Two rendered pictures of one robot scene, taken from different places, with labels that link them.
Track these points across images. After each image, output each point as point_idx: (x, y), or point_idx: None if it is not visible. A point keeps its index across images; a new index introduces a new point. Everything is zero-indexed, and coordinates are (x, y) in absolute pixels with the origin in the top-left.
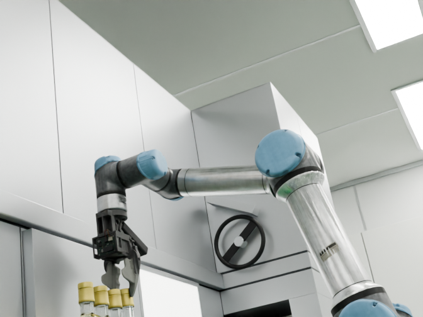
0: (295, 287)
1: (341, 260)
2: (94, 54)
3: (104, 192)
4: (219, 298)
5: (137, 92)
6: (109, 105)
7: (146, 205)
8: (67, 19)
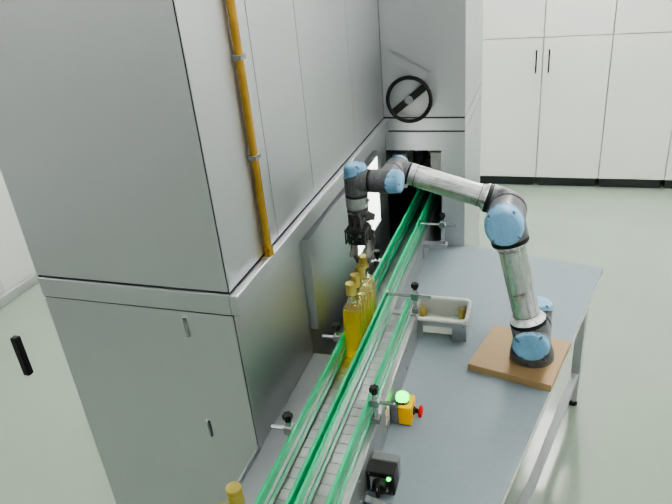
0: (448, 143)
1: (526, 304)
2: None
3: (354, 198)
4: (384, 137)
5: None
6: (329, 38)
7: (350, 113)
8: None
